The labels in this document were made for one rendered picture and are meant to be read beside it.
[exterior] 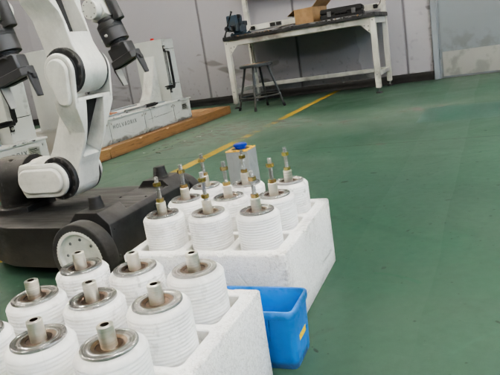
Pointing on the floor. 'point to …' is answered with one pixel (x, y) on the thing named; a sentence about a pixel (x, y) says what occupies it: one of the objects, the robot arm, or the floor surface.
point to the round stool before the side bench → (262, 83)
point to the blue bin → (284, 324)
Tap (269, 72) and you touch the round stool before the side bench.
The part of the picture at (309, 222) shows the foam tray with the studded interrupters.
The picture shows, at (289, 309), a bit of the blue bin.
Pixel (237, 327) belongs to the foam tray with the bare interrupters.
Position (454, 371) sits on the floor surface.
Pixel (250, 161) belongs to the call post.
